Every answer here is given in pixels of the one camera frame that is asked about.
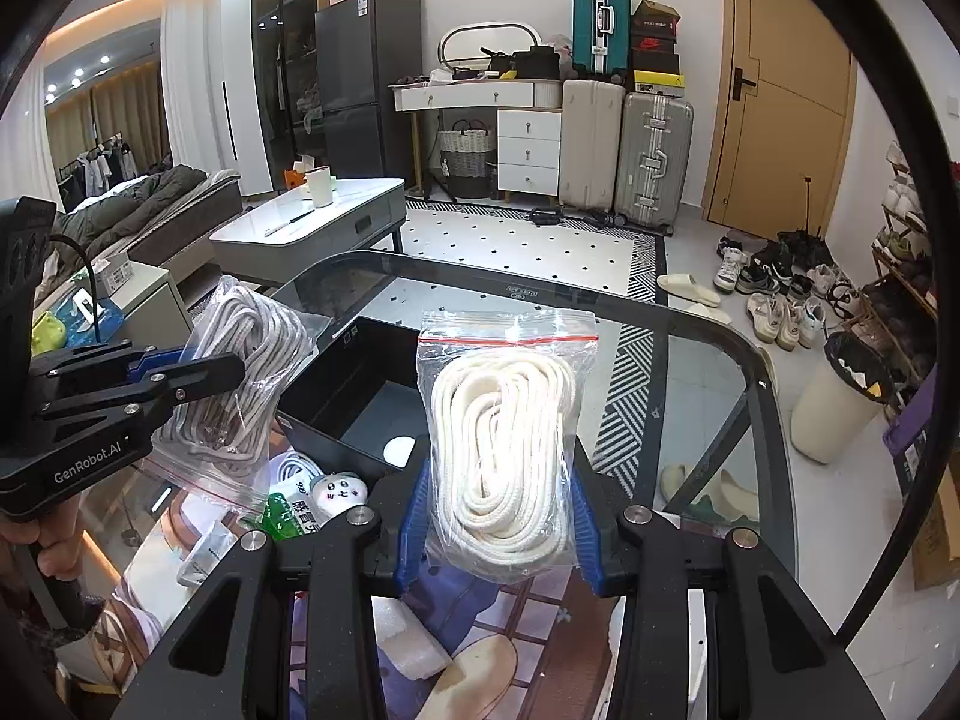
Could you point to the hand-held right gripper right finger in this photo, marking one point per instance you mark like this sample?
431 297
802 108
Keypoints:
592 544

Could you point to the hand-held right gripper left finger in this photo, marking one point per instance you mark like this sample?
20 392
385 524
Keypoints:
411 540

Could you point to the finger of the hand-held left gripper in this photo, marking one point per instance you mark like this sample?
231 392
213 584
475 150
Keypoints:
150 366
202 376

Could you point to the white plush toy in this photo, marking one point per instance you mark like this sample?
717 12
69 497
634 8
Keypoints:
337 495

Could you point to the green medicine packet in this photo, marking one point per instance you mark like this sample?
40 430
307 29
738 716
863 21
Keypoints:
289 517

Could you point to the black storage box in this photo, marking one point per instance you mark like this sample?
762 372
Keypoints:
337 390

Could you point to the white packet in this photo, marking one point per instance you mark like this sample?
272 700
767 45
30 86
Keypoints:
206 559

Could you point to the person's left hand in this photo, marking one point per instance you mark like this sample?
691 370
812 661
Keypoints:
64 540

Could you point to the blue plastic bag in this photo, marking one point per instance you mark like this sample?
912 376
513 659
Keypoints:
109 322

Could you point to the printed table mat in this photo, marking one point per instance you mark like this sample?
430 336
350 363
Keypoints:
510 615

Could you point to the green slipper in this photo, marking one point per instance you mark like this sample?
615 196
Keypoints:
709 514

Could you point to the beige slipper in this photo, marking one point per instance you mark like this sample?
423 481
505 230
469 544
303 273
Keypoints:
705 313
686 286
720 487

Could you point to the bed with dark duvet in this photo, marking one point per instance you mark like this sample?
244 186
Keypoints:
165 195

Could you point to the black pen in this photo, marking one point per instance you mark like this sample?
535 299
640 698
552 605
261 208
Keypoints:
296 220

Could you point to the clothes rack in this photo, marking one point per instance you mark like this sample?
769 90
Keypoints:
101 165

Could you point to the orange tissue box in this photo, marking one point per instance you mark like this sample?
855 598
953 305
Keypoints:
294 176

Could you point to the white coffee table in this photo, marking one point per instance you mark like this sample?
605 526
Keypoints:
337 202

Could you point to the white cup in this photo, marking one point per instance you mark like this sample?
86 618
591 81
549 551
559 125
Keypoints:
320 187

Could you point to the beige trash bin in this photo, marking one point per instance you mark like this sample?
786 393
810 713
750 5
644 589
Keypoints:
832 405

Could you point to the white curtain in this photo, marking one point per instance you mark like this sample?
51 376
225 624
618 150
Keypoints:
191 75

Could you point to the pile of shoes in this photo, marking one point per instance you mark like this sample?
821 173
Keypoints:
780 292

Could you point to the dark glass wardrobe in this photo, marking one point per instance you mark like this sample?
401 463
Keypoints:
262 52

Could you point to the black floor gadget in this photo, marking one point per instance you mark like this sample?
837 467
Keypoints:
541 215

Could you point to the purple box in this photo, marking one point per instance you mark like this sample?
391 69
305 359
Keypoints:
911 439

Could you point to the large cardboard box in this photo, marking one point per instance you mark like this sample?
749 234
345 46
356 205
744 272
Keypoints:
939 532

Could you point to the woven laundry basket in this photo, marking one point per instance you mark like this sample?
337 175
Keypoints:
465 150

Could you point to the dark grey refrigerator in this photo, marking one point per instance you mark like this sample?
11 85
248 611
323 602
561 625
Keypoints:
367 52

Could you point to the black umbrella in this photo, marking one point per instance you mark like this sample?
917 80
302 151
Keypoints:
806 240

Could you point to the white vanity desk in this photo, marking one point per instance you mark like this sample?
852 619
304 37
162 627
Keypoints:
465 95

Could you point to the silver suitcase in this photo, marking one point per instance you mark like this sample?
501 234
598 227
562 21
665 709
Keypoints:
652 157

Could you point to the shoe rack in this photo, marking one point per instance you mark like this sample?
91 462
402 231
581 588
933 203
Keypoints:
900 300

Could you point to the white drawer cabinet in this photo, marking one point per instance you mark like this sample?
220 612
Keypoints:
529 150

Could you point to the beige suitcase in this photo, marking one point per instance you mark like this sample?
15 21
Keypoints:
592 142

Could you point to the oval mirror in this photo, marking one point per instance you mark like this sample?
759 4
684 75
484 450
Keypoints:
480 41

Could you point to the black bag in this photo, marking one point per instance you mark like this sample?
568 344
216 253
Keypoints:
536 64

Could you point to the wooden door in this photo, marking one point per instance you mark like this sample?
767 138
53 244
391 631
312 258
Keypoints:
787 127

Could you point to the yellow black shoe box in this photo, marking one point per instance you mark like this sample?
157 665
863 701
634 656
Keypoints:
658 84

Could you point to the red logo shoe box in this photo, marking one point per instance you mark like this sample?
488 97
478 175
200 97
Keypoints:
656 34

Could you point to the teal suitcase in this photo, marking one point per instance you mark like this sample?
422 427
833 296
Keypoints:
589 22

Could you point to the brown lid shoe box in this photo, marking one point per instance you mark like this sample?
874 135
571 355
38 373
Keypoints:
656 11

